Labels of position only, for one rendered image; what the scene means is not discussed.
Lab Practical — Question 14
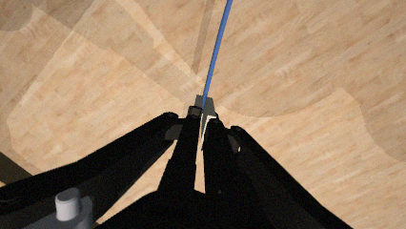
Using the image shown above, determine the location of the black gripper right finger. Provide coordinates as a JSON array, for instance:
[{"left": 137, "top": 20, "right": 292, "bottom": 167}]
[{"left": 201, "top": 97, "right": 354, "bottom": 229}]

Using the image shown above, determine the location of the blue cable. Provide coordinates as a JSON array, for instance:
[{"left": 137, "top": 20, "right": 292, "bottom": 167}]
[{"left": 202, "top": 0, "right": 233, "bottom": 111}]

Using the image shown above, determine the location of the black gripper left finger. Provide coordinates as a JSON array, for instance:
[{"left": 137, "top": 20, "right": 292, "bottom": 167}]
[{"left": 0, "top": 94, "right": 203, "bottom": 229}]

